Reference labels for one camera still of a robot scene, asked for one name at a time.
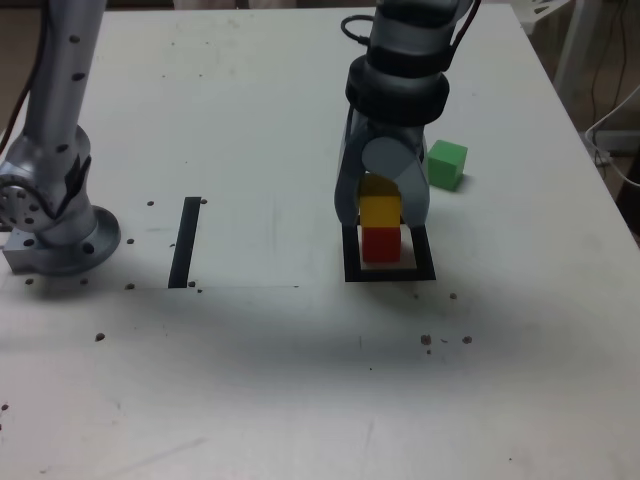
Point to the black tape strip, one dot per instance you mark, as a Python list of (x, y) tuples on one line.
[(184, 245)]

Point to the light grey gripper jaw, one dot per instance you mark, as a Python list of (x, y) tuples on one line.
[(387, 156)]

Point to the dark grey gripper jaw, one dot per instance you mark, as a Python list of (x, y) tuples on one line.
[(347, 175)]

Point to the grey power strip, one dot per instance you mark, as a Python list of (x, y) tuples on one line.
[(620, 140)]

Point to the green cube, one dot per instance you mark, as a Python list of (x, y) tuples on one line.
[(447, 167)]

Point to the red cube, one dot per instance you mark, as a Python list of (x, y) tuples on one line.
[(380, 245)]

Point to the yellow cube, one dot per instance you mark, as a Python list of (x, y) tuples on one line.
[(380, 210)]

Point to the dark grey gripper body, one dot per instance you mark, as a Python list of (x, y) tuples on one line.
[(400, 131)]

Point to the white chair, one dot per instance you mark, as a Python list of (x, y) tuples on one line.
[(537, 10)]

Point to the black tape square outline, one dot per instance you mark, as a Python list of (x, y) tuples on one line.
[(390, 276)]

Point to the white frame leg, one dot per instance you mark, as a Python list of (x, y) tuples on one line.
[(570, 45)]

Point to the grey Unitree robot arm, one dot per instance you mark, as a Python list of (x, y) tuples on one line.
[(55, 100)]

